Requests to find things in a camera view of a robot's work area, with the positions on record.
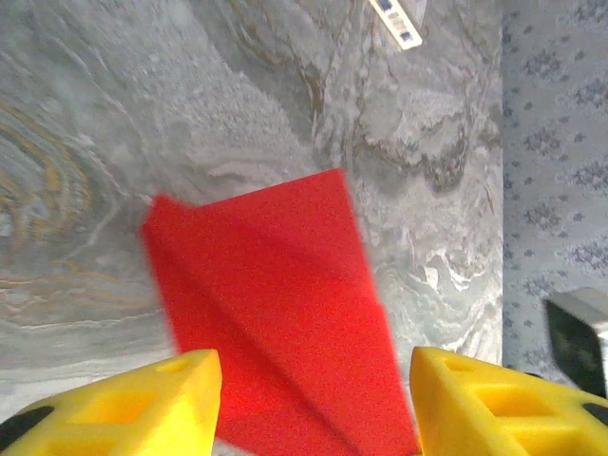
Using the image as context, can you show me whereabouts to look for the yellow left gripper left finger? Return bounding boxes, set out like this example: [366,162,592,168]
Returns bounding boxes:
[0,349,223,456]

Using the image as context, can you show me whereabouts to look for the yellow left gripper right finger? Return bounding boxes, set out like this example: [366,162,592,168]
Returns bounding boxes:
[408,346,608,456]

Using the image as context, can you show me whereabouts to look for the red cloth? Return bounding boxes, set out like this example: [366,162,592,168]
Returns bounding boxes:
[140,166,424,456]

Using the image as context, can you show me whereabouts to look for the small white card packet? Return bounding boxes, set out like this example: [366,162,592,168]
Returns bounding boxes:
[368,0,424,51]

